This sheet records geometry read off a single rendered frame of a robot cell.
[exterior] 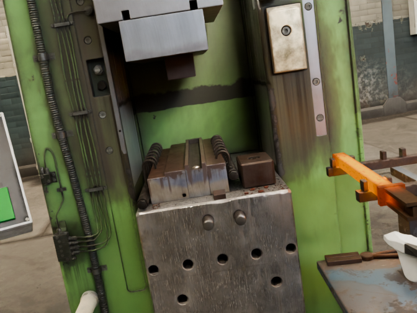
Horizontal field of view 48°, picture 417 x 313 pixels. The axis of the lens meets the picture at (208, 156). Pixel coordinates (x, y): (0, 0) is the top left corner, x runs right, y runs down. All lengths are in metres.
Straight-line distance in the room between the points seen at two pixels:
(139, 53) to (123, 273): 0.64
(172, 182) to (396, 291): 0.57
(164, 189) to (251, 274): 0.30
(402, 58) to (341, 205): 6.77
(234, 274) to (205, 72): 0.73
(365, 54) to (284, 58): 6.56
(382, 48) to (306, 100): 6.65
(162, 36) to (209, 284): 0.61
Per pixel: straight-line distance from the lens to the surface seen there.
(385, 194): 0.87
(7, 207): 1.10
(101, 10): 1.16
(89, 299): 1.42
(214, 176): 1.17
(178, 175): 1.17
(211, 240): 1.16
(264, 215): 1.15
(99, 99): 1.31
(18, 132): 7.37
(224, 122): 1.63
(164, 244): 1.16
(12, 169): 1.14
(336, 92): 1.35
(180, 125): 1.63
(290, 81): 1.31
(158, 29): 1.14
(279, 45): 1.28
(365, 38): 7.83
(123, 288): 1.44
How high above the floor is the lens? 1.24
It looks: 11 degrees down
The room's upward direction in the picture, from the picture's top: 9 degrees counter-clockwise
